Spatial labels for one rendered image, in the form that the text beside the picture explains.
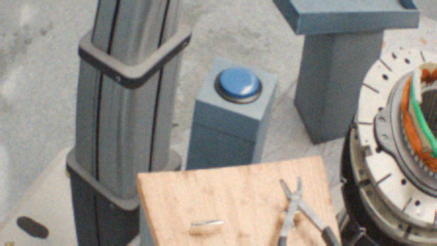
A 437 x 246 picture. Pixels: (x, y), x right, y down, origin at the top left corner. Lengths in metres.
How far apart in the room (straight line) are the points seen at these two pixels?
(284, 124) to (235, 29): 1.27
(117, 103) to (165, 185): 0.36
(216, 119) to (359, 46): 0.29
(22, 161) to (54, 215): 0.45
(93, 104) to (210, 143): 0.28
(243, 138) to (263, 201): 0.15
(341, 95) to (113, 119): 0.31
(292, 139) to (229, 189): 0.45
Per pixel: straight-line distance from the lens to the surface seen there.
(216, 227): 1.09
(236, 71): 1.27
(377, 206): 1.16
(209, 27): 2.84
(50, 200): 2.11
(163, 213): 1.11
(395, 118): 1.20
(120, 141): 1.52
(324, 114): 1.53
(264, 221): 1.12
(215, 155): 1.30
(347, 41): 1.44
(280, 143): 1.57
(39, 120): 2.61
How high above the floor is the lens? 1.95
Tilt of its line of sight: 48 degrees down
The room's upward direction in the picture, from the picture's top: 10 degrees clockwise
